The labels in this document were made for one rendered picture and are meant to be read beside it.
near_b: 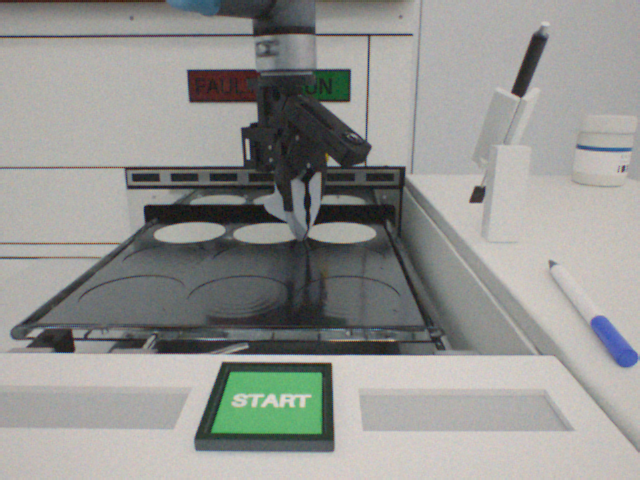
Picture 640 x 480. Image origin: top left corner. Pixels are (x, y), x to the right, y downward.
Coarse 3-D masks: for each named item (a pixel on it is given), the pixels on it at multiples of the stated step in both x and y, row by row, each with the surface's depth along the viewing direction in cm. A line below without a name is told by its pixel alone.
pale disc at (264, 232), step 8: (256, 224) 72; (264, 224) 72; (272, 224) 72; (280, 224) 71; (240, 232) 68; (248, 232) 68; (256, 232) 68; (264, 232) 68; (272, 232) 68; (280, 232) 67; (288, 232) 67; (248, 240) 64; (256, 240) 64; (264, 240) 64; (272, 240) 64; (280, 240) 64; (288, 240) 64
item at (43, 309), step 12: (144, 228) 69; (132, 240) 64; (108, 252) 59; (120, 252) 60; (96, 264) 55; (84, 276) 51; (72, 288) 49; (48, 300) 45; (60, 300) 46; (36, 312) 43; (12, 336) 40
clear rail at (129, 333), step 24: (24, 336) 40; (96, 336) 40; (120, 336) 40; (144, 336) 40; (168, 336) 40; (192, 336) 40; (216, 336) 40; (240, 336) 40; (264, 336) 40; (288, 336) 40; (312, 336) 40; (336, 336) 40; (360, 336) 40; (384, 336) 40; (408, 336) 40; (432, 336) 40
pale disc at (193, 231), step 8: (176, 224) 72; (184, 224) 72; (192, 224) 72; (200, 224) 72; (208, 224) 72; (216, 224) 72; (160, 232) 68; (168, 232) 68; (176, 232) 68; (184, 232) 68; (192, 232) 68; (200, 232) 68; (208, 232) 68; (216, 232) 68; (168, 240) 64; (176, 240) 64; (184, 240) 64; (192, 240) 64; (200, 240) 64
